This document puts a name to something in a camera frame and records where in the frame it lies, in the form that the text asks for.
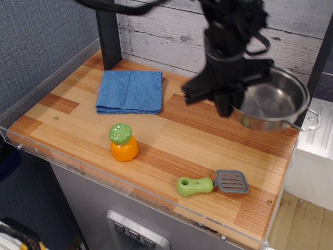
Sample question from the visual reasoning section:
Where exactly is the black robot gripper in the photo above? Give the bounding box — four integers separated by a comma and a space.
182, 1, 275, 117

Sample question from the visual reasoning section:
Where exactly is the stainless steel pot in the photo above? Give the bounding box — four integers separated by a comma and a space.
229, 67, 321, 131

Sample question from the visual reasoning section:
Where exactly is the blue folded cloth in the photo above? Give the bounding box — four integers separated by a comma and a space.
95, 70, 163, 115

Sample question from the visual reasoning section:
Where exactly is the white toy sink unit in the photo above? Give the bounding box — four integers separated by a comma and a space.
285, 98, 332, 210

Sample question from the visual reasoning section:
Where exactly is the orange toy carrot green top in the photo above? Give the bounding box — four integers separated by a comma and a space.
108, 123, 139, 162

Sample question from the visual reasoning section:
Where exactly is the clear acrylic table guard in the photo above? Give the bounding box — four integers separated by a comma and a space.
6, 44, 298, 249

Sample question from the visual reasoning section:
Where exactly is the grey toy fridge cabinet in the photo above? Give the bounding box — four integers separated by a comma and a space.
49, 162, 250, 250

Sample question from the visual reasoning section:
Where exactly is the yellow black object corner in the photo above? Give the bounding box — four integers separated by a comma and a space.
1, 218, 47, 250

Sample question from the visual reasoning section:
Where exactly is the green handled grey toy spatula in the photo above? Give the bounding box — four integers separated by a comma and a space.
176, 170, 249, 196

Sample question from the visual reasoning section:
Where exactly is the black vertical post right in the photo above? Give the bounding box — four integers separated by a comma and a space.
291, 0, 333, 130

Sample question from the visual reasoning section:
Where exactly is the black vertical post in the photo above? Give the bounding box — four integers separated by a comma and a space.
95, 10, 122, 70
291, 0, 333, 130

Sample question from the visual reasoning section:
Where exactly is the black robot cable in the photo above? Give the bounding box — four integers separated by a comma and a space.
75, 0, 167, 16

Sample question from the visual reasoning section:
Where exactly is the black vertical post left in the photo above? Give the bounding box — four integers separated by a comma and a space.
95, 10, 122, 70

